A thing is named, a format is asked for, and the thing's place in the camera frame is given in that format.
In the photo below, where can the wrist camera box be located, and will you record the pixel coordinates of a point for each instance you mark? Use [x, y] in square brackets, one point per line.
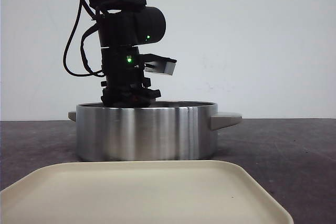
[157, 64]

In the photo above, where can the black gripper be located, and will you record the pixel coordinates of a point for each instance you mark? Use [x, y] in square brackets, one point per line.
[125, 86]

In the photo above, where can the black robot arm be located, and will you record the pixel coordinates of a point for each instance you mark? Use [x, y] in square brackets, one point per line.
[123, 25]

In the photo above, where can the stainless steel pot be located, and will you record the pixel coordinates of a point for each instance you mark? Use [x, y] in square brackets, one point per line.
[167, 130]

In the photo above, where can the cream plastic tray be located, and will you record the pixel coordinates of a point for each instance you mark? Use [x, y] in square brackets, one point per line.
[140, 192]

